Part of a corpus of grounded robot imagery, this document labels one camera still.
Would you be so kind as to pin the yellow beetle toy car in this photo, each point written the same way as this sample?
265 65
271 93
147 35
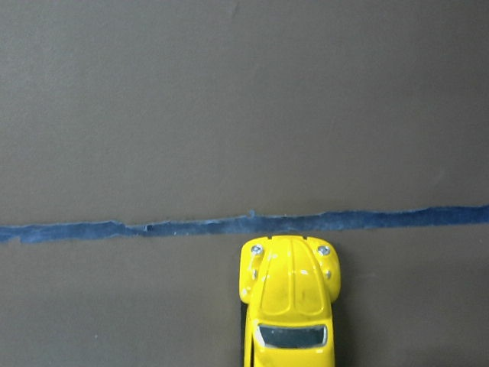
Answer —
287 285

